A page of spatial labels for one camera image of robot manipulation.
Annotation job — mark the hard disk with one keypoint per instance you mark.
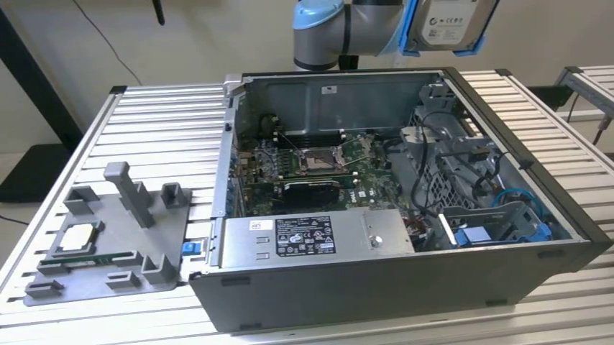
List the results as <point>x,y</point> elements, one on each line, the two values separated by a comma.
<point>446,25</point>

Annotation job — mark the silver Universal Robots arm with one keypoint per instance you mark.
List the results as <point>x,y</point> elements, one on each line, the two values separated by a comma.
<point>320,39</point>

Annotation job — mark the grey metal disk bay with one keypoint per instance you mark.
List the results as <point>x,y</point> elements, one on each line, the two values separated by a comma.
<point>509,212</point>

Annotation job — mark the CPU socket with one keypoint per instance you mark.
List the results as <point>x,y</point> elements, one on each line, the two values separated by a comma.
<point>319,160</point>

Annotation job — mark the black graphics card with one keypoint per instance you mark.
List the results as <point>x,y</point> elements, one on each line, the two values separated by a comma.
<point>307,196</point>

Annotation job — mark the thin locking lever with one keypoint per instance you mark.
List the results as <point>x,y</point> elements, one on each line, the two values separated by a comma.
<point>291,142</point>

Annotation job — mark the green motherboard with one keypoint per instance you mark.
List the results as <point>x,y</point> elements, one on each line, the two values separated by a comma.
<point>374,179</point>

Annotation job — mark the silver power supply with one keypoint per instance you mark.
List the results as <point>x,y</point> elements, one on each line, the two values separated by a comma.
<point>344,233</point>

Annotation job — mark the grey perforated drive cage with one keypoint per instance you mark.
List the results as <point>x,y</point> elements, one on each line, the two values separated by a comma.
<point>451,179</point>

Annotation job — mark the blue case latch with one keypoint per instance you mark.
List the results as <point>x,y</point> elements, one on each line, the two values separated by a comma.
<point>191,248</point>

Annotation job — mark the black open PC case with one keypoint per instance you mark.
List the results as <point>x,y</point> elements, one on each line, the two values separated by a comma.
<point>359,294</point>

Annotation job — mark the blue plastic bay clip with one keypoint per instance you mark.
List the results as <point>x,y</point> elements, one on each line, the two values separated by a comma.
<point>473,235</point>

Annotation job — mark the grey parts rack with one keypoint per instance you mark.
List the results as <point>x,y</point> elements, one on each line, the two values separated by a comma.
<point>110,230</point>

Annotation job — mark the green RAM stick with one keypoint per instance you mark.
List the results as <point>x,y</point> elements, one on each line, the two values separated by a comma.
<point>108,257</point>

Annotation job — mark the silver CPU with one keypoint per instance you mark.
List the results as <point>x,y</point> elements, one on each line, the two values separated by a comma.
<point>79,237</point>

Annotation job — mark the black antenna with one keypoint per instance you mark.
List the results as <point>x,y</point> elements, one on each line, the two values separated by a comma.
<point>159,12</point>

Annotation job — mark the black box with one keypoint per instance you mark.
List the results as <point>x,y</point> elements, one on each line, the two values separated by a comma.
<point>551,97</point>

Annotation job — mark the black monitor stand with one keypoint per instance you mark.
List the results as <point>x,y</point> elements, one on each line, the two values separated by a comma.
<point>28,172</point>

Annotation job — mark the metal slat side table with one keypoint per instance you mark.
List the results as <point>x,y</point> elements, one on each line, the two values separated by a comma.
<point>594,77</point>

